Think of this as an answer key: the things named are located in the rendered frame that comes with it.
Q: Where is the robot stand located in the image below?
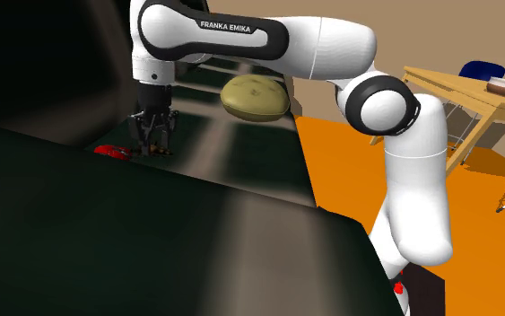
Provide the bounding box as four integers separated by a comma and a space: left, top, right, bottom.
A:
402, 261, 447, 316

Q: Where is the blue chair with white legs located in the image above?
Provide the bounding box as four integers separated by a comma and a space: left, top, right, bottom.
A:
443, 60, 505, 166

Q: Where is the red flat object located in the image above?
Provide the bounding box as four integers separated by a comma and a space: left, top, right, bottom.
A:
92, 145, 132, 162

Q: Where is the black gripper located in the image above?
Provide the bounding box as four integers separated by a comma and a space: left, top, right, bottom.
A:
127, 83, 179, 156

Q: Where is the light wooden table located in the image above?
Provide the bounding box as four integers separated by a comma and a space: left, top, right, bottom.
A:
369, 65, 505, 177

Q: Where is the olive round cushion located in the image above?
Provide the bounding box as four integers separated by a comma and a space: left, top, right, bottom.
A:
220, 74, 292, 124

